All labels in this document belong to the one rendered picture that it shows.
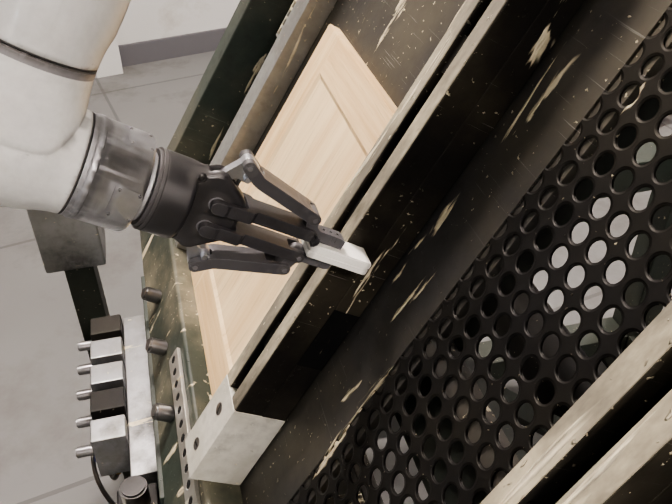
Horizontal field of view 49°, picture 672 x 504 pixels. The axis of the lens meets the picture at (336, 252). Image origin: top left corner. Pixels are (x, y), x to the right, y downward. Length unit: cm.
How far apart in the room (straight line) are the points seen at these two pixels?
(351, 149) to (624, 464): 58
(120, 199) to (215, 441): 39
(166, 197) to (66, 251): 95
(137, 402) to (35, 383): 119
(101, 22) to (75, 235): 100
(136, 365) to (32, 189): 80
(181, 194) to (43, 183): 11
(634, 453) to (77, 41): 46
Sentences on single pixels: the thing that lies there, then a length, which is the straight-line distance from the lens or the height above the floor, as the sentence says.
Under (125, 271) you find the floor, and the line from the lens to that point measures 280.
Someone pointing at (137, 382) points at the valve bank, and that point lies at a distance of 134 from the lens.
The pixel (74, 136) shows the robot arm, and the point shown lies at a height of 142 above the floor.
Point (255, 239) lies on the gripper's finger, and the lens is 69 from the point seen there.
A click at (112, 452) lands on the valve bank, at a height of 73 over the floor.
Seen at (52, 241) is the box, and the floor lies 83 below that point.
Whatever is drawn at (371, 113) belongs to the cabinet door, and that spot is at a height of 129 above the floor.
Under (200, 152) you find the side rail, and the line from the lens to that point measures 153.
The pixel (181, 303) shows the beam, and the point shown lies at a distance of 122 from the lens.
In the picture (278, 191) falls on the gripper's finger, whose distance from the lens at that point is 67.
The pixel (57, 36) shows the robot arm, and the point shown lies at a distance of 57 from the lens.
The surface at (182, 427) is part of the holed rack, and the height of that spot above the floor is 89.
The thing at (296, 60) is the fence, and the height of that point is 123.
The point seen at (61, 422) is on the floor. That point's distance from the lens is 234.
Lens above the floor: 170
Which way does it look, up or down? 37 degrees down
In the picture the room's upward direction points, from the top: straight up
